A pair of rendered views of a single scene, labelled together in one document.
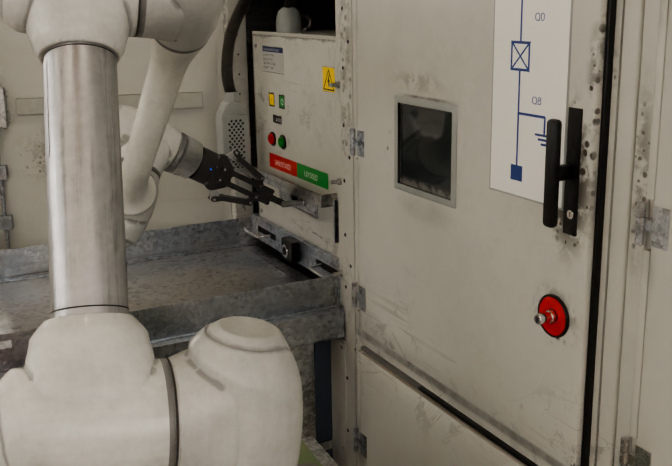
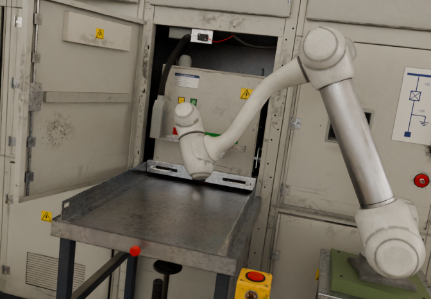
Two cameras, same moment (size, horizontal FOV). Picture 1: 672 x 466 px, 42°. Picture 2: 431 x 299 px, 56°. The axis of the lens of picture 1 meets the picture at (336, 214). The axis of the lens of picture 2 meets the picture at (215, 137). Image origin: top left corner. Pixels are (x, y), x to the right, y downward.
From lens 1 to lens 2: 1.72 m
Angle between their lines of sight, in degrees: 50
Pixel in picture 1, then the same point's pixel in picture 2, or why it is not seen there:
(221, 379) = (416, 217)
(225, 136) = (161, 119)
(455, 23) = (377, 81)
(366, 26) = not seen: hidden behind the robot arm
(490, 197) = (390, 143)
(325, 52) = (245, 81)
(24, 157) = (42, 131)
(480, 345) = not seen: hidden behind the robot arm
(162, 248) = (124, 182)
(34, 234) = (40, 183)
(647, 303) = not seen: outside the picture
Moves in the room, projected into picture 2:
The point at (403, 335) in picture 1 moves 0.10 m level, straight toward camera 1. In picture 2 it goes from (321, 201) to (341, 208)
